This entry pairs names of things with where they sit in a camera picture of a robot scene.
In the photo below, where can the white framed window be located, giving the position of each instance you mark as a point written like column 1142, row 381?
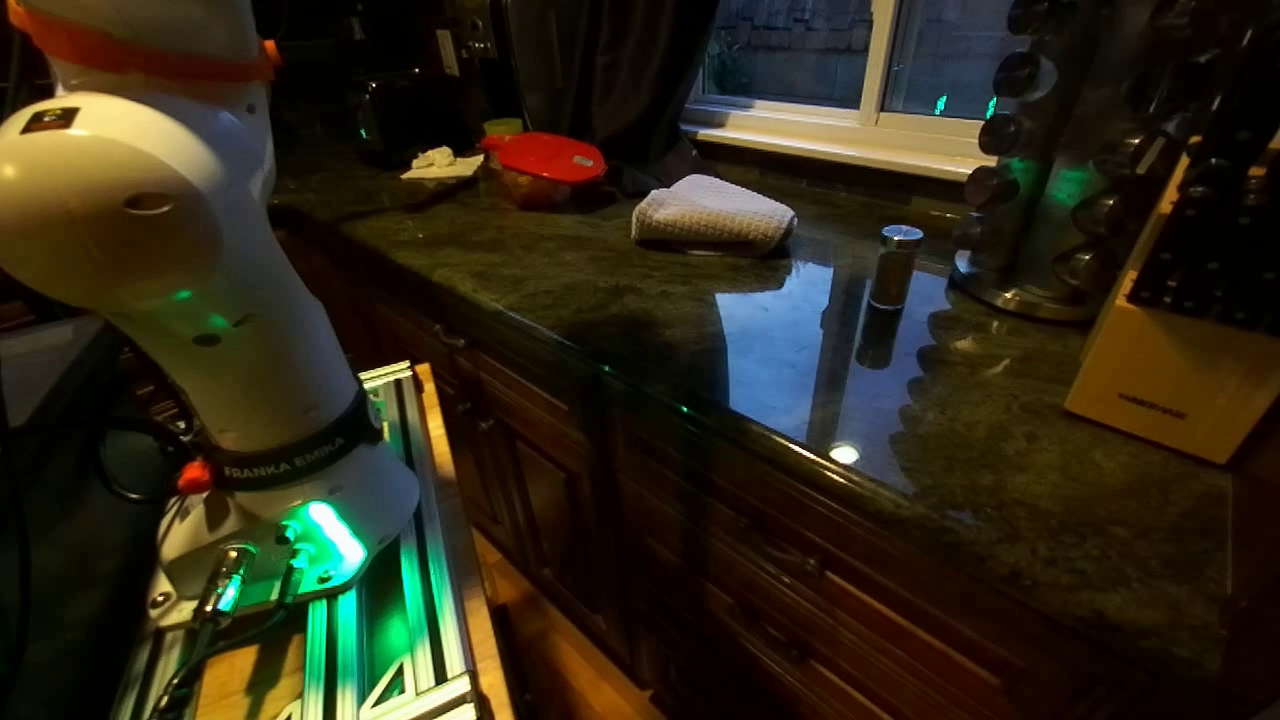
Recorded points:
column 866, row 124

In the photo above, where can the tall rotating spice holder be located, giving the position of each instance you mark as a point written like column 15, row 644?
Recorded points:
column 1033, row 214

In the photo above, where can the folded white towel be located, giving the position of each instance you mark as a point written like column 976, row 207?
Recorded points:
column 712, row 214

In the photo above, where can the bowl with red lid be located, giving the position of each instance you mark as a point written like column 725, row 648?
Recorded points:
column 545, row 161

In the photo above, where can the red emergency stop button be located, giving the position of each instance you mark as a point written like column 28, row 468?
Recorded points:
column 195, row 477

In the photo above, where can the wooden knife block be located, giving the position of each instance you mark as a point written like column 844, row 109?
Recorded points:
column 1175, row 374

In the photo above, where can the dark curtain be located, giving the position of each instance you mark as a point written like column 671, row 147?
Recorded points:
column 605, row 64

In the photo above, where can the dark wooden counter cabinet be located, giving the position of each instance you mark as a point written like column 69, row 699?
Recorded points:
column 744, row 562

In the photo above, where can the white crumpled napkin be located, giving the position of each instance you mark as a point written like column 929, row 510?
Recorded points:
column 442, row 166

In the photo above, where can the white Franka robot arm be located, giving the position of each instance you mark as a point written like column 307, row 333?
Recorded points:
column 160, row 224

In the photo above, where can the dark metal cylinder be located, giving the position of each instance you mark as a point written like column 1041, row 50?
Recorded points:
column 897, row 266

